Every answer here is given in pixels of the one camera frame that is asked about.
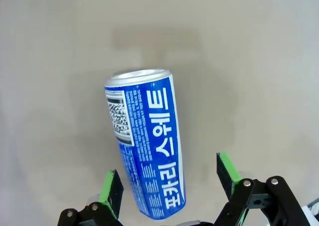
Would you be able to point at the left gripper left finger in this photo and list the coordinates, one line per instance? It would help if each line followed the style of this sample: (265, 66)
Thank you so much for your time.
(104, 211)

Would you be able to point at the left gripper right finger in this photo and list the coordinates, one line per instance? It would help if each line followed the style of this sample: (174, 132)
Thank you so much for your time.
(261, 206)

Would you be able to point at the blue Pocari Sweat can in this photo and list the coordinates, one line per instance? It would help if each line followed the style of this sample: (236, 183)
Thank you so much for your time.
(149, 136)

